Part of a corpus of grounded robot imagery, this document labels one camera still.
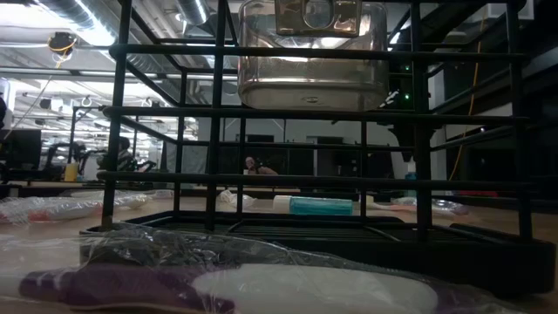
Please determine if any teal mouthwash bottle white cap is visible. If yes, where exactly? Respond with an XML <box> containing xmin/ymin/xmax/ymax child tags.
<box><xmin>273</xmin><ymin>195</ymin><xmax>355</xmax><ymax>217</ymax></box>
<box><xmin>404</xmin><ymin>159</ymin><xmax>419</xmax><ymax>198</ymax></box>

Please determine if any purple white toothbrush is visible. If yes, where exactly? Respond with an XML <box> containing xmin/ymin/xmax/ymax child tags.
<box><xmin>0</xmin><ymin>224</ymin><xmax>528</xmax><ymax>314</ymax></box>

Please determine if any black storage cabinet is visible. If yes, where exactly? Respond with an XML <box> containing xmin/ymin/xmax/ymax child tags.
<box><xmin>217</xmin><ymin>133</ymin><xmax>393</xmax><ymax>176</ymax></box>

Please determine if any person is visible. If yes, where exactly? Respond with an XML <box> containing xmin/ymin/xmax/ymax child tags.
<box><xmin>243</xmin><ymin>155</ymin><xmax>279</xmax><ymax>176</ymax></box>
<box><xmin>98</xmin><ymin>136</ymin><xmax>134</xmax><ymax>172</ymax></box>

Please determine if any clear plastic cup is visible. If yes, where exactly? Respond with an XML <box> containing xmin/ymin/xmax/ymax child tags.
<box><xmin>237</xmin><ymin>0</ymin><xmax>391</xmax><ymax>113</ymax></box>

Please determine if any small yellow container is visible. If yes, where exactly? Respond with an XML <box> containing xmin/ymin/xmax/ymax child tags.
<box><xmin>64</xmin><ymin>161</ymin><xmax>80</xmax><ymax>183</ymax></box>

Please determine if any black computer monitor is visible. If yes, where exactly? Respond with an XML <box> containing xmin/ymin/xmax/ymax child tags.
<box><xmin>0</xmin><ymin>128</ymin><xmax>43</xmax><ymax>171</ymax></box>

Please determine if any black wire caddy with tray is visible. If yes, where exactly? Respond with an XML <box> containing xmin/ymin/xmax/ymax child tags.
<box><xmin>78</xmin><ymin>0</ymin><xmax>558</xmax><ymax>300</ymax></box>

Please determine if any narrow silver ventilation duct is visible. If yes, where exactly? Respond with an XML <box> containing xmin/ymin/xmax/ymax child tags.
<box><xmin>173</xmin><ymin>0</ymin><xmax>211</xmax><ymax>26</ymax></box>

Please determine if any yellow cable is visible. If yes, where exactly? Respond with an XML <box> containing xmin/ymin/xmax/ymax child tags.
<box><xmin>447</xmin><ymin>17</ymin><xmax>486</xmax><ymax>182</ymax></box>

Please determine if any neighbouring station black frame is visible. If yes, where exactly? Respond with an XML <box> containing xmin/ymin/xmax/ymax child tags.
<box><xmin>68</xmin><ymin>106</ymin><xmax>105</xmax><ymax>165</ymax></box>

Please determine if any wide silver ventilation duct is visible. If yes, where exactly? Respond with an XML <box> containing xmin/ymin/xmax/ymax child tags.
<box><xmin>34</xmin><ymin>0</ymin><xmax>184</xmax><ymax>75</ymax></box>

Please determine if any black yellow ceiling cable reel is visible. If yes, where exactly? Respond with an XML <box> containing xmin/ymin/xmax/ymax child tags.
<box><xmin>46</xmin><ymin>31</ymin><xmax>79</xmax><ymax>57</ymax></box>

